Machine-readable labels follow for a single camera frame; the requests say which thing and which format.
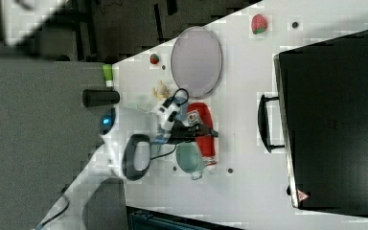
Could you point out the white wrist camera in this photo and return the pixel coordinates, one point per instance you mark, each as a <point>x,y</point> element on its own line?
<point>166,112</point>

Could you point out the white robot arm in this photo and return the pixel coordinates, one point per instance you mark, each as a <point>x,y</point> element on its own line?
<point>131,139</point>

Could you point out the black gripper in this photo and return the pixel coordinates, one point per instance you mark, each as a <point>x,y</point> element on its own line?
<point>179,133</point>

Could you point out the yellow peeled banana toy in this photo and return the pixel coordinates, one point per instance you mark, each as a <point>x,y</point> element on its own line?
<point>161,91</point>

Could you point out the grey round plate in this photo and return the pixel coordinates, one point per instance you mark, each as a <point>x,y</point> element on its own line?
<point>196,61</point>

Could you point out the small red strawberry toy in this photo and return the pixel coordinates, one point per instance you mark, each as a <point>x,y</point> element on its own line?
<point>154,59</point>

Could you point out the black toaster oven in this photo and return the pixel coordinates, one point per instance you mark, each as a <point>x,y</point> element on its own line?
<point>322,92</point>

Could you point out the green mug with handle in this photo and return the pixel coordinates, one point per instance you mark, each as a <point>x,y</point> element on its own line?
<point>190,160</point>

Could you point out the green white marker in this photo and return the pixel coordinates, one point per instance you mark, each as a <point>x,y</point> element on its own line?
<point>108,76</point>

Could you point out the black cylinder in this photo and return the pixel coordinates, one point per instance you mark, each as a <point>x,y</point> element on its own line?
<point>92,98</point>

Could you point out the red ketchup bottle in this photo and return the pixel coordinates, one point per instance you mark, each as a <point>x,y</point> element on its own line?
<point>199,114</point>

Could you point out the large red strawberry toy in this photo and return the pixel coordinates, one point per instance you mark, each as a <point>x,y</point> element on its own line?
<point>258,24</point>

